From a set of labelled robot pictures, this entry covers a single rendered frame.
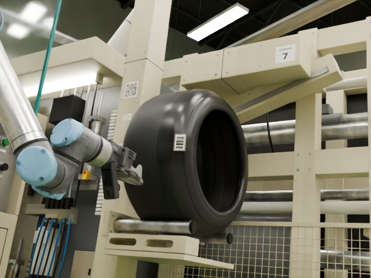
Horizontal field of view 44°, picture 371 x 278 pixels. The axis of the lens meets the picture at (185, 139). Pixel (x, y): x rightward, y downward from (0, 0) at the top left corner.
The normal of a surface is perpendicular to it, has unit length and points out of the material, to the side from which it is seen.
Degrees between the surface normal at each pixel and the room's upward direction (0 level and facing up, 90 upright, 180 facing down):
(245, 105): 90
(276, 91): 90
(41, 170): 99
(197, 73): 90
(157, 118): 73
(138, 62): 90
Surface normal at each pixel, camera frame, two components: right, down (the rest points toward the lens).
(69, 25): 0.60, -0.18
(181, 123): 0.21, -0.44
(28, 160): 0.05, -0.15
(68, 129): -0.48, -0.50
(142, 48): -0.53, -0.31
